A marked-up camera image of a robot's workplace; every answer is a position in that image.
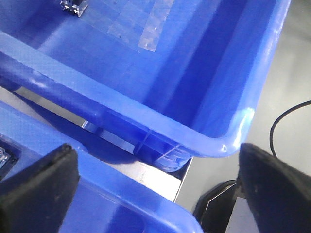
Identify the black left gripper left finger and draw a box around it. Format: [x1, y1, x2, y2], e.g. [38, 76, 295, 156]
[0, 144, 80, 233]

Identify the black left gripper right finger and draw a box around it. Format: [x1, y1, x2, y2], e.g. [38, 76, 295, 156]
[238, 143, 311, 233]

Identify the clear contact block lower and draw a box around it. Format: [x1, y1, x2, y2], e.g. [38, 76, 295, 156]
[0, 141, 20, 181]

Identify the black base foot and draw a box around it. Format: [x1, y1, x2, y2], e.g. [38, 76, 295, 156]
[193, 180, 237, 233]

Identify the blue plastic crate left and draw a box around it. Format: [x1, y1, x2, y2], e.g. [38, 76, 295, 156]
[0, 103, 202, 233]

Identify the blue plastic crate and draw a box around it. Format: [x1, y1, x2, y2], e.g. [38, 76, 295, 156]
[0, 0, 290, 172]
[0, 103, 202, 233]

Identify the steel centre divider bar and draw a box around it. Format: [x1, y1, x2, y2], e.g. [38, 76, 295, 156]
[0, 87, 191, 202]

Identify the blue plastic crate right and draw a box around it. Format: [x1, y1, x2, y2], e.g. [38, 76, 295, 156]
[0, 0, 290, 172]

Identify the clear tape patch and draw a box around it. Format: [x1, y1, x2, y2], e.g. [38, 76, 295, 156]
[82, 0, 174, 52]

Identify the black cable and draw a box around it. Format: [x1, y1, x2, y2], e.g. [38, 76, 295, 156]
[269, 100, 311, 157]

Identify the clear contact block switch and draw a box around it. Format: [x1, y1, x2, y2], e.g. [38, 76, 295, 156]
[60, 0, 88, 17]

